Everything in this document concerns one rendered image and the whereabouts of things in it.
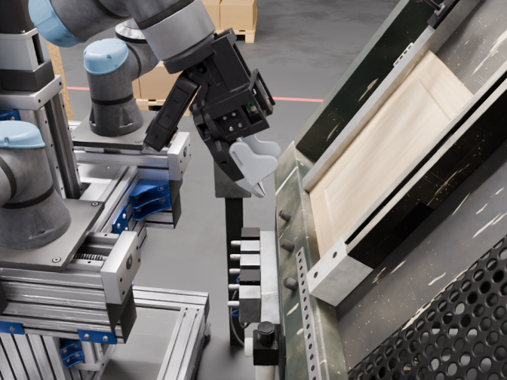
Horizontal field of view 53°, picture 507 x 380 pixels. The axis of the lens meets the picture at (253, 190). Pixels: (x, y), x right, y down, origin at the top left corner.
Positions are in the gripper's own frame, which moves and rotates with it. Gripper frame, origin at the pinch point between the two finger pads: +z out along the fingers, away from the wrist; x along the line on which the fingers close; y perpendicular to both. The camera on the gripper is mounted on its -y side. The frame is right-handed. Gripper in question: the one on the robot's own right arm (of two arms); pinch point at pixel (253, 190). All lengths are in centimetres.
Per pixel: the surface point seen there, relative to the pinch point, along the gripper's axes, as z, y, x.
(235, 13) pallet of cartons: 50, -124, 499
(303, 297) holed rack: 42, -13, 25
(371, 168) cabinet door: 31, 8, 50
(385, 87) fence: 22, 16, 69
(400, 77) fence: 20, 20, 69
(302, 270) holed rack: 41, -14, 33
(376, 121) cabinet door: 27, 12, 64
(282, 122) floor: 109, -77, 300
